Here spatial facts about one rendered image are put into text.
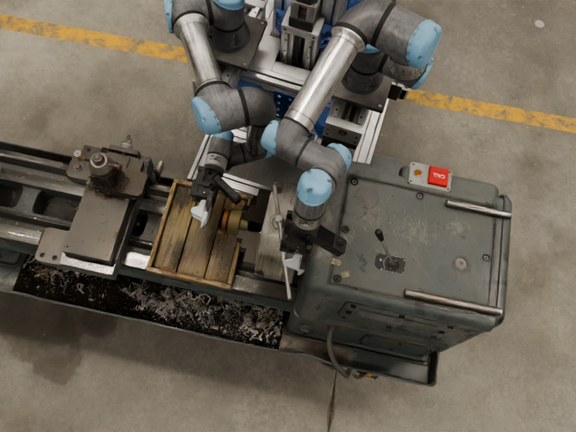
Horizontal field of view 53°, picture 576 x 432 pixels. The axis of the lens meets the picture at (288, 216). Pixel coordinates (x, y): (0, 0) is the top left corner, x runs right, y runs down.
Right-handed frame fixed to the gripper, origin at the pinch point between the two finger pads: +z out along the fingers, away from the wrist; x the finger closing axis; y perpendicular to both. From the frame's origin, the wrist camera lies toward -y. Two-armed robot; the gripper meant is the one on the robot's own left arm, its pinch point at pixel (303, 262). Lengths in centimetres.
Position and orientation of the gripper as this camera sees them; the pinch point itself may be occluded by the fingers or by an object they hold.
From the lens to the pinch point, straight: 158.8
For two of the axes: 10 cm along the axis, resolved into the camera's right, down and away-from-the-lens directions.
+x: -1.8, 7.9, -5.9
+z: -1.1, 5.8, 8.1
